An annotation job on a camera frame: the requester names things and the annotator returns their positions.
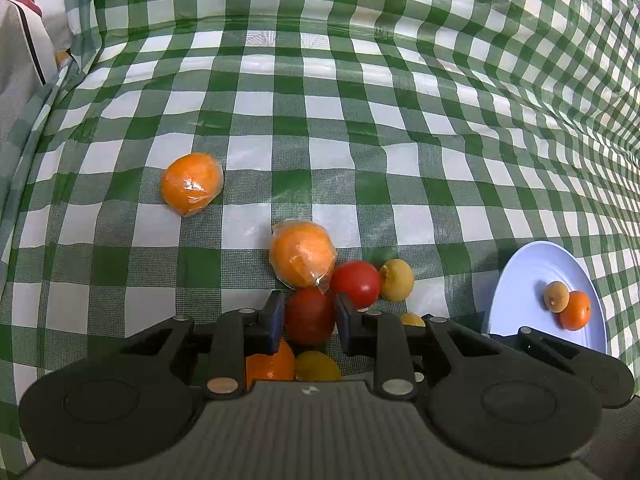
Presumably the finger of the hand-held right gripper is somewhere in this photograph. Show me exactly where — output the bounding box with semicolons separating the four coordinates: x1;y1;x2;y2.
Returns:
516;326;598;378

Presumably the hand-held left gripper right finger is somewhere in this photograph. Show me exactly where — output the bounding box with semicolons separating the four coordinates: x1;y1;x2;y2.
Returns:
335;292;503;402

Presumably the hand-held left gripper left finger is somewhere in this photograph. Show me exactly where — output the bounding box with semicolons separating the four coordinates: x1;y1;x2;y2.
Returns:
120;290;286;402

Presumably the red tomato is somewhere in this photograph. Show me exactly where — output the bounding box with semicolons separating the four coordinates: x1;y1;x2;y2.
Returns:
284;286;337;346
330;260;383;311

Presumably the unwrapped orange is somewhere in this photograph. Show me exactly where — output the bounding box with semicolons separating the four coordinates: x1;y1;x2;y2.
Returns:
245;338;296;384

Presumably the pale blue plate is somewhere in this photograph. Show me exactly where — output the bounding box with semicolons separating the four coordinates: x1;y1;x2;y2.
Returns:
487;241;609;359

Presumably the yellow round fruit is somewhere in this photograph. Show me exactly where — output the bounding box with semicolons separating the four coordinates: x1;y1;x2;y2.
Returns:
379;258;415;302
295;351;342;382

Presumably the plastic-wrapped orange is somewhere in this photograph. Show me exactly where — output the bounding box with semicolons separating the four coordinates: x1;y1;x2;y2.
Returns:
269;220;337;293
160;152;224;218

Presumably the small mandarin orange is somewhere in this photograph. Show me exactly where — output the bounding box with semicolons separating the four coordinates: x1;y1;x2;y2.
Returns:
559;290;592;331

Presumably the tan round fruit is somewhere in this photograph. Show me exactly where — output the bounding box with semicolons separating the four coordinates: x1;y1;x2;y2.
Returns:
544;281;570;313

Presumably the green checkered tablecloth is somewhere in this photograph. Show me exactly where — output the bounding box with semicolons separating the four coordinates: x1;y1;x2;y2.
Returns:
0;0;640;478

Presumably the white pillow black piping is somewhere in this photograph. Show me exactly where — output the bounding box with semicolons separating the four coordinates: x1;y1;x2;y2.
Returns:
0;0;57;113

